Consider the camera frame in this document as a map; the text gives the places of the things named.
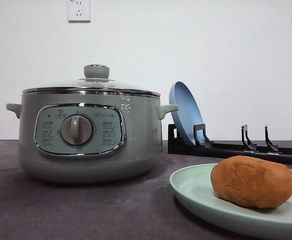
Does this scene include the dark grey table mat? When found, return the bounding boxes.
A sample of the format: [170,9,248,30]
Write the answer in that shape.
[0,139,292,240]

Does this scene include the blue plate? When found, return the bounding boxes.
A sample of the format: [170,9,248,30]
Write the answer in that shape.
[169,81,203,145]

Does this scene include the black plate rack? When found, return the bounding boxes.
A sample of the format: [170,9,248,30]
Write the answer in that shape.
[167,124,292,164]

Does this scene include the white wall socket left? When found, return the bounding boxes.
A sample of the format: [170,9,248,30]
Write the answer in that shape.
[68,0,91,24]

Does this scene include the green plate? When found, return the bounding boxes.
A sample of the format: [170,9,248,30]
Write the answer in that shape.
[169,163,292,240]

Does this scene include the brown potato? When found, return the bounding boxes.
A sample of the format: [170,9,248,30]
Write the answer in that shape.
[210,155,292,209]

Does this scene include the green electric steamer pot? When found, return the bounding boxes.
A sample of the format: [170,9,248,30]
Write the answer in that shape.
[6,93,179,182]

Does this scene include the glass steamer lid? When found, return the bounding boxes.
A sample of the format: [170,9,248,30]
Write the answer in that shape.
[23,64,160,97]

